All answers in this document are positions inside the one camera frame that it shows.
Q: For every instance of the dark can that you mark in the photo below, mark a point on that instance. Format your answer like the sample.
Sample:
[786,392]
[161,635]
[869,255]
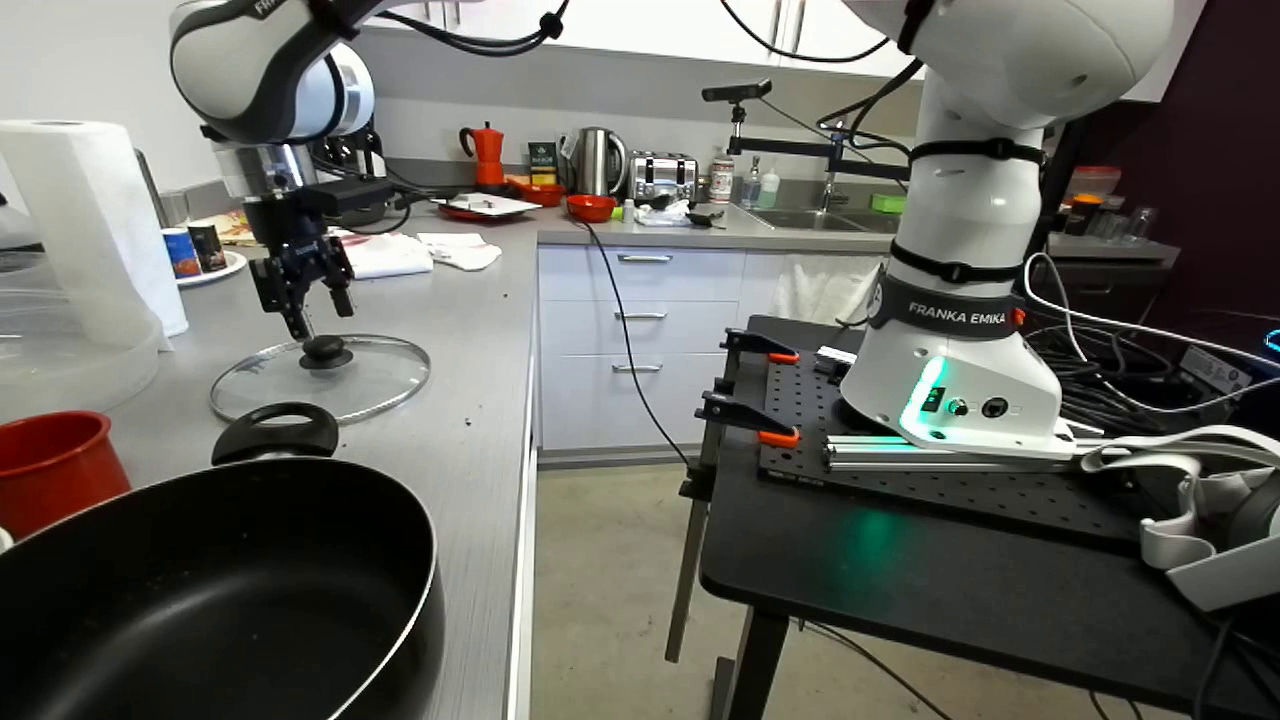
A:
[206,247]

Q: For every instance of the yellow printed cloth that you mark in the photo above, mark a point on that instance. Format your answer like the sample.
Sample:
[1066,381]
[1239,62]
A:
[235,229]

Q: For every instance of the steel sink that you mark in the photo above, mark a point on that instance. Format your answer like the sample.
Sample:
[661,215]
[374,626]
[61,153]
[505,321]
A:
[825,215]

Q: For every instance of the black orange clamp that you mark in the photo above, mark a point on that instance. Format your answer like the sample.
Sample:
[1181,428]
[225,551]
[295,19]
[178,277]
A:
[745,423]
[762,350]

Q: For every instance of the white crumpled item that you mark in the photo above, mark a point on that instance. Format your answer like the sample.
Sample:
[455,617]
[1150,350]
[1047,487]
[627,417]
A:
[661,215]

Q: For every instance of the red mug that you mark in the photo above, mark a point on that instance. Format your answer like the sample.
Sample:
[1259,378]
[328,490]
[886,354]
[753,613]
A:
[54,467]

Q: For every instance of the black perforated robot table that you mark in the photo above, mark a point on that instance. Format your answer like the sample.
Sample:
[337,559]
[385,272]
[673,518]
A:
[932,575]

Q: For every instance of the steel toaster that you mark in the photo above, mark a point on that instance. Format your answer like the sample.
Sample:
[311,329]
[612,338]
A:
[665,179]

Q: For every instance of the white serving plate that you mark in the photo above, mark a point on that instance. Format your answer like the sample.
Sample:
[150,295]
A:
[487,207]

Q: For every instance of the small round white plate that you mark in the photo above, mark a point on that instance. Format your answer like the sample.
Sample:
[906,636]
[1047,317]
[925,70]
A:
[225,272]

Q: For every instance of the black cooking pot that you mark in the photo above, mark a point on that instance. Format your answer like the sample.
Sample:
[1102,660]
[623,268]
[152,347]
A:
[202,600]

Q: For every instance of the blue can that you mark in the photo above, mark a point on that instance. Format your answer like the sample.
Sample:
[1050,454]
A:
[181,255]

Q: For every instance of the crumpled white red-striped towel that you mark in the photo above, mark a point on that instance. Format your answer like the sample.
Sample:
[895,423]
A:
[385,257]

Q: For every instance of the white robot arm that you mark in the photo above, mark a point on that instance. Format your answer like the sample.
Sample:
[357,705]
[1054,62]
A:
[1013,82]

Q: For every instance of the small red item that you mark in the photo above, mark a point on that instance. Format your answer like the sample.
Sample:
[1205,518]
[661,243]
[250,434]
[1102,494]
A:
[547,192]

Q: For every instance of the red moka pot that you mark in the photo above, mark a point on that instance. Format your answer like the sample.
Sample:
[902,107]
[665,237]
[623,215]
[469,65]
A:
[481,153]

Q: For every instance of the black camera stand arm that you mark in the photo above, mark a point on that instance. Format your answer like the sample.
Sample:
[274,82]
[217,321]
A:
[803,147]

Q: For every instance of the red bowl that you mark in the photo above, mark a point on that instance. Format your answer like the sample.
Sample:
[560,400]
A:
[591,209]

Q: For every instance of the black stereo camera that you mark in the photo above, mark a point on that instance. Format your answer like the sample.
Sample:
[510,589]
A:
[738,95]

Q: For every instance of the steel kettle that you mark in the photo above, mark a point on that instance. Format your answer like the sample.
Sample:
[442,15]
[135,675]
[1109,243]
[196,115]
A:
[599,160]

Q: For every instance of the silver metal block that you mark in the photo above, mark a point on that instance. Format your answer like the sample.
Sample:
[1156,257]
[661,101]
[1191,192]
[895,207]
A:
[835,354]

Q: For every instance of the green sponge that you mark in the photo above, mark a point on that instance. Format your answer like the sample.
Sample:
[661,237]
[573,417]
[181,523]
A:
[890,201]

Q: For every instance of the black frying pan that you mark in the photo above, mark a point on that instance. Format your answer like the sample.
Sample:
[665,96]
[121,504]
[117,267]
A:
[365,207]

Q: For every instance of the white upper cabinets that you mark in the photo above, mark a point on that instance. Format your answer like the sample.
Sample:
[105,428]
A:
[641,26]

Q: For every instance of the dark brown cabinet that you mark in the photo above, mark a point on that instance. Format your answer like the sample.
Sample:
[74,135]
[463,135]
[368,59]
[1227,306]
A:
[1233,201]

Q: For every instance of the aluminium rail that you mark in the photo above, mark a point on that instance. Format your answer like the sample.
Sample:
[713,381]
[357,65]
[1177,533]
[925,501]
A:
[932,454]

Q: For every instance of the white drawer cabinet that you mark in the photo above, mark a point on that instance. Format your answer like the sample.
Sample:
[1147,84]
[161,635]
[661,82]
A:
[721,347]

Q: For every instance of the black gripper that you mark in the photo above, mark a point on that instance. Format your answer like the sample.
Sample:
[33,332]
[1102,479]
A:
[299,255]

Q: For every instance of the small bottle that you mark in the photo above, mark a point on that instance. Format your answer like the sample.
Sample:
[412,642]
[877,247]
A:
[721,183]
[753,185]

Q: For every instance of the black coffee machine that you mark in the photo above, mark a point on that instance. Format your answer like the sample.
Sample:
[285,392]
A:
[365,153]

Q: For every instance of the white grey device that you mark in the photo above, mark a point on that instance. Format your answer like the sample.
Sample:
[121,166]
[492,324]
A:
[1227,561]

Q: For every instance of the green box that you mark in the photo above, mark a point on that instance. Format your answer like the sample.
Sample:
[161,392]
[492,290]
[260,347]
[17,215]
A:
[541,160]

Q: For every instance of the glass lid black knob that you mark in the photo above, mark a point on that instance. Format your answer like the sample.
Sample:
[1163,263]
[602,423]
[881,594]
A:
[365,381]

